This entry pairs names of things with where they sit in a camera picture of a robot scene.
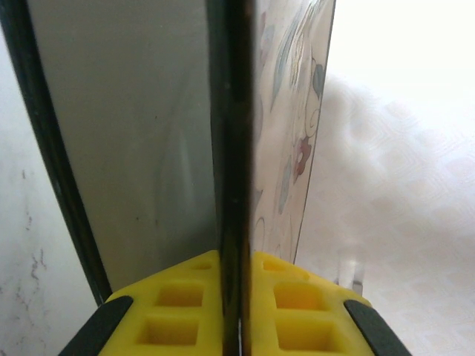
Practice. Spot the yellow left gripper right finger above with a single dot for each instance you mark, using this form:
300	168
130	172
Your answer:
297	326

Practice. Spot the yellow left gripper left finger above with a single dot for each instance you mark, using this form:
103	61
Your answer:
167	326

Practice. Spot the square plate with drawing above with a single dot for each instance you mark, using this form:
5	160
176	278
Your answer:
234	148

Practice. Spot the plain white square plate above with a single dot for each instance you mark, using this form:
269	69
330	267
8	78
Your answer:
130	130

